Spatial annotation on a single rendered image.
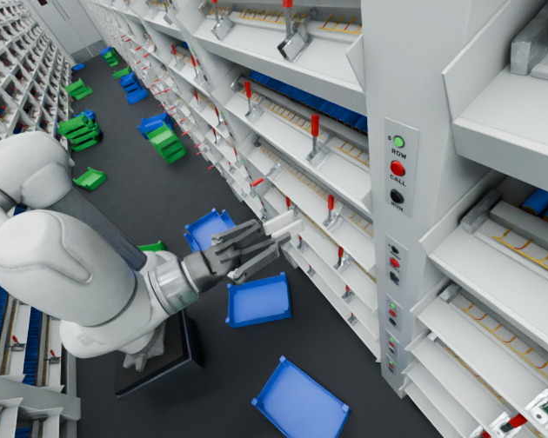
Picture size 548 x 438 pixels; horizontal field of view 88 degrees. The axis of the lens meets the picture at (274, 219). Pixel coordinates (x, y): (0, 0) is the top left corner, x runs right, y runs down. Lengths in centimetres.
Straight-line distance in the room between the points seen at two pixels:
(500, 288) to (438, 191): 13
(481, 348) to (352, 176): 32
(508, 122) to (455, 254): 19
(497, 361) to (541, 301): 19
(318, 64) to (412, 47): 16
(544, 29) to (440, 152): 10
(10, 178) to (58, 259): 58
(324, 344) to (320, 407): 23
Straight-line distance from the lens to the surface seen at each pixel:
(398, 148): 32
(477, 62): 27
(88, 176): 350
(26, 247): 40
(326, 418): 128
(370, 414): 127
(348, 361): 131
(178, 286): 52
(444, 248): 41
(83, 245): 41
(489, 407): 74
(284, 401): 131
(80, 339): 56
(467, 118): 27
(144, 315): 52
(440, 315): 57
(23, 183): 96
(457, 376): 74
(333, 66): 39
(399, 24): 28
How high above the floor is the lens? 126
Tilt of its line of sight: 45 degrees down
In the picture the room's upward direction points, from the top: 24 degrees counter-clockwise
